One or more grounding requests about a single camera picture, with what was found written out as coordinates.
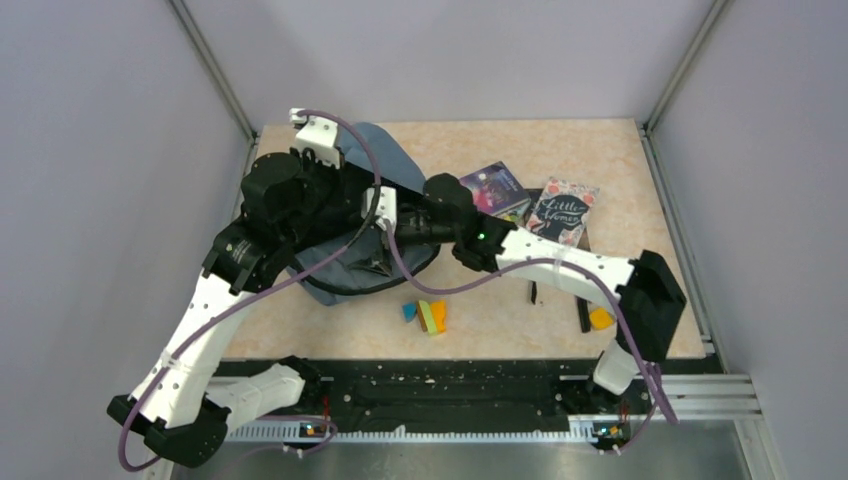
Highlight blue eraser wedge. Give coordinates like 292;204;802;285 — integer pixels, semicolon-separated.
402;302;418;323

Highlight orange eraser block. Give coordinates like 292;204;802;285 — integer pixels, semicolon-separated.
430;300;447;335

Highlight green brown eraser block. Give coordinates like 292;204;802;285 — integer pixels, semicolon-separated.
416;301;439;336

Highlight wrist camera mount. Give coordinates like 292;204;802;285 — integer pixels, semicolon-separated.
289;108;344;170
361;186;398;231

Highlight aluminium frame rail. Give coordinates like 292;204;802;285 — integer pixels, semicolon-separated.
164;0;258;143
642;0;734;138

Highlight Robinson Crusoe book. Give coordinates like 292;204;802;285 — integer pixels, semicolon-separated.
459;161;531;224

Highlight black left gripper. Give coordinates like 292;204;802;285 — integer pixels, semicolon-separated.
282;143;352;245

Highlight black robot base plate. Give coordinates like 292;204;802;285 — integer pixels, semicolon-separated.
218;357;723;435

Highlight dark brown bottom book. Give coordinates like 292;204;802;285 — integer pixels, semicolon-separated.
522;189;597;247

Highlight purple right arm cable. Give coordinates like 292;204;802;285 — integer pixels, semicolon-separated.
382;225;680;427

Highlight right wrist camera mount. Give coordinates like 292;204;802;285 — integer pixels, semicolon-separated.
361;186;398;231

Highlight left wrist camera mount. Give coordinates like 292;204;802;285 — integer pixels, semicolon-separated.
289;108;344;170

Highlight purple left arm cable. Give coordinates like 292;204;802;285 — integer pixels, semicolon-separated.
117;108;384;474

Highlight purple cap black marker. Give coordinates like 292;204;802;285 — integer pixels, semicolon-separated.
575;297;592;333

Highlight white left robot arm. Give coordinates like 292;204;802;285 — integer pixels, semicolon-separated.
107;147;383;472

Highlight aluminium frame rail left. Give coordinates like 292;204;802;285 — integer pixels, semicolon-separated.
164;0;258;143

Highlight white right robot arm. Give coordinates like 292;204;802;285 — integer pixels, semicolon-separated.
341;168;687;412

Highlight Little Women book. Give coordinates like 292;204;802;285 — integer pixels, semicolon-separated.
525;177;601;247

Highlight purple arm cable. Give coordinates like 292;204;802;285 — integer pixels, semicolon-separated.
117;108;384;474
382;225;680;427

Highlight yellow grey sharpener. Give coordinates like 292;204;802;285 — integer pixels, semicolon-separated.
588;308;616;331

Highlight blue student backpack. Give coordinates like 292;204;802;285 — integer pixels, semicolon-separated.
286;122;426;306

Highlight aluminium frame rail right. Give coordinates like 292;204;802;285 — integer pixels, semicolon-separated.
642;0;734;138

